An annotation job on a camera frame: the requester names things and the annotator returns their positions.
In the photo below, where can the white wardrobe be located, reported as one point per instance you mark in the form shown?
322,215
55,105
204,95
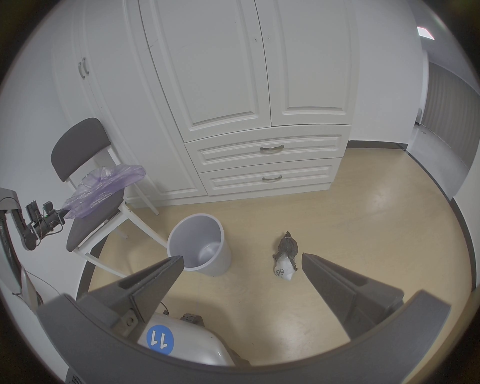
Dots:
225,75

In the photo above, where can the ceiling light panel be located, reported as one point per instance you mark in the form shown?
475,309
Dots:
426,32

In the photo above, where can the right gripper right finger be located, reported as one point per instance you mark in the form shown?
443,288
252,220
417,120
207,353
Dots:
337,288

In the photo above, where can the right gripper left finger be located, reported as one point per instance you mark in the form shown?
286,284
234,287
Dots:
150,285

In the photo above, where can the white printed wrapper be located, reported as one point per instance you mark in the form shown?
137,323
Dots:
284,269

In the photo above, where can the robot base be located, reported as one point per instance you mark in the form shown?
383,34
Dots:
187,341

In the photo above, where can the white trash bin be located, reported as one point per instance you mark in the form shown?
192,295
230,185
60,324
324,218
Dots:
219,255

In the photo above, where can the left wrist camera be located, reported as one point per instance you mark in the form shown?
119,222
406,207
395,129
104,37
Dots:
48,207

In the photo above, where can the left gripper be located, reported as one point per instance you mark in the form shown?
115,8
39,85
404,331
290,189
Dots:
50,223

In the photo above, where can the purple plastic bag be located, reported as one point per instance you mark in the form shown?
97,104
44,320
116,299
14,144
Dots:
101,187

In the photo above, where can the white chair with grey seat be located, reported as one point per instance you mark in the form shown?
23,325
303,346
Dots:
77,144

